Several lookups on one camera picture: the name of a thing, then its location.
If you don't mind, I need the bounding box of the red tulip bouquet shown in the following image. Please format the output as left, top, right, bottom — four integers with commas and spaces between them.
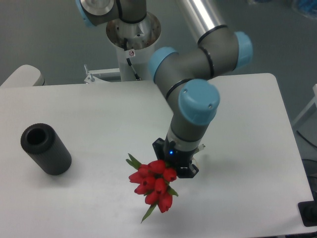
126, 154, 178, 221

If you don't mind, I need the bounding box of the black ribbed cylindrical vase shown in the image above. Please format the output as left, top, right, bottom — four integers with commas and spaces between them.
20, 123, 72, 176

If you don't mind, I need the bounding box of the black cable on floor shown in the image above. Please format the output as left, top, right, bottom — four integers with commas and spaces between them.
296, 129, 317, 147

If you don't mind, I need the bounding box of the black device at table edge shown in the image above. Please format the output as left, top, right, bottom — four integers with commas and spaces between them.
298, 201, 317, 227

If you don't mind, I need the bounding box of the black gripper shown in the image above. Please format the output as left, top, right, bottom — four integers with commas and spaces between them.
152, 138, 202, 179

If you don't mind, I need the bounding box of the white chair seat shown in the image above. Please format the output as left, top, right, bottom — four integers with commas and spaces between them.
0, 64, 46, 88

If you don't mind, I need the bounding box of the white frame at right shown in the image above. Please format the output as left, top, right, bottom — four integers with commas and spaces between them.
291, 84, 317, 129

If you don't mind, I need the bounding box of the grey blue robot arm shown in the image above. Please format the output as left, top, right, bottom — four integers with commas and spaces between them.
76, 0, 253, 178

